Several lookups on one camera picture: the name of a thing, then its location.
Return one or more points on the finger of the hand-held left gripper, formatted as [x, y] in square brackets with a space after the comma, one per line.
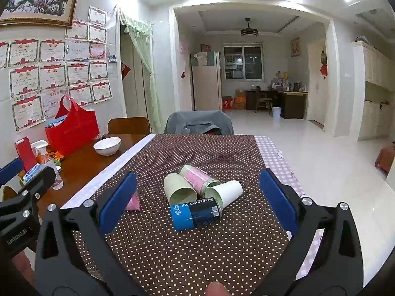
[38, 182]
[10, 171]

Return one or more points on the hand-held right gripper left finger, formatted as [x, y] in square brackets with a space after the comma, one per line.
[118, 203]

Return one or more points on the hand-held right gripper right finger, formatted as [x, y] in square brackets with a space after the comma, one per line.
[277, 197]

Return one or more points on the white paper cup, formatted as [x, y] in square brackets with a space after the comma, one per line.
[225, 191]

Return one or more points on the pale green cup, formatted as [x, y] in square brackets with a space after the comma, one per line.
[180, 191]

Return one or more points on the person's left forearm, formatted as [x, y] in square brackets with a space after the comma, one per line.
[21, 268]

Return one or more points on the blue and white box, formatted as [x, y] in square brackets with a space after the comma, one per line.
[32, 172]

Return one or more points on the pink small packet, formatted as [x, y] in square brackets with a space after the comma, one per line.
[133, 202]

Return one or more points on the red box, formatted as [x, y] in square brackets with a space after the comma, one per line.
[25, 154]

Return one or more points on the clear spray bottle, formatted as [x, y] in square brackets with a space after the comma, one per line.
[43, 157]

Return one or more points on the orange snack packets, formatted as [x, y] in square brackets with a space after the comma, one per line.
[55, 155]

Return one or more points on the pink checkered tablecloth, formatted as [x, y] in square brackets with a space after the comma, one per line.
[277, 157]

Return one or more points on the white lace table runner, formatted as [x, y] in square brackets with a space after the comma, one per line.
[123, 160]

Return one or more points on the wooden dining table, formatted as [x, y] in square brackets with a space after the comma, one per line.
[83, 166]

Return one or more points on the white bowl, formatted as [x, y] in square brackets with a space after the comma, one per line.
[107, 146]

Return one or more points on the red tote bag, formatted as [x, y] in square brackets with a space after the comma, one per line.
[74, 132]

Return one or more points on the blue and black can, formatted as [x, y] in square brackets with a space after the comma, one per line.
[196, 214]

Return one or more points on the wooden chair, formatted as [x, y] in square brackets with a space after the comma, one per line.
[129, 125]

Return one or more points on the pink and green glass jar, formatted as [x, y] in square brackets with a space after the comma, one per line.
[199, 177]

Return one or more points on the white waste bin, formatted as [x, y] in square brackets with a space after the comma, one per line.
[276, 112]

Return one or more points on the brown polka dot tablecloth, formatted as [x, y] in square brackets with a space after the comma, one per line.
[191, 252]

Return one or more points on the dark wooden desk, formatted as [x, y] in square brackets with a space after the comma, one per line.
[291, 103]

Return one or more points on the dark desk chair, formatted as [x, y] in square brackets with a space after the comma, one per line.
[262, 98]

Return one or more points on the stack of cardboard boxes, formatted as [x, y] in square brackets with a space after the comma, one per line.
[237, 100]

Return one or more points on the grey jacket on chair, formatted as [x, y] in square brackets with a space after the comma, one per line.
[199, 123]

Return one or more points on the white door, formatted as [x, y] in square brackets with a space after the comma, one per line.
[315, 92]

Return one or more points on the brown stool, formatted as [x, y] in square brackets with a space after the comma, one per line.
[385, 158]

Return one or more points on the white refrigerator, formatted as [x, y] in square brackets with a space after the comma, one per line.
[205, 86]

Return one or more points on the window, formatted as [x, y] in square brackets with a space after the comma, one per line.
[243, 63]

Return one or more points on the red door ornament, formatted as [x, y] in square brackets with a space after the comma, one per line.
[323, 63]

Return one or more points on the green lace curtain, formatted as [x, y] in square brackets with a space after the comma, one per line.
[145, 52]

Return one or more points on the ceiling fan lamp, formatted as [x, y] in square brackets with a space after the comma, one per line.
[249, 30]

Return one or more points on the framed blossom painting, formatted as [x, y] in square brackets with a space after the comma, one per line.
[40, 0]

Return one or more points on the wall of award certificates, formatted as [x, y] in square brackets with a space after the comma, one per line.
[52, 74]

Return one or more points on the cream wall cabinets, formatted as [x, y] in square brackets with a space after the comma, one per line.
[375, 92]

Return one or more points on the framed wall picture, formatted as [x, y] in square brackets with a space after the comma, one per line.
[295, 47]

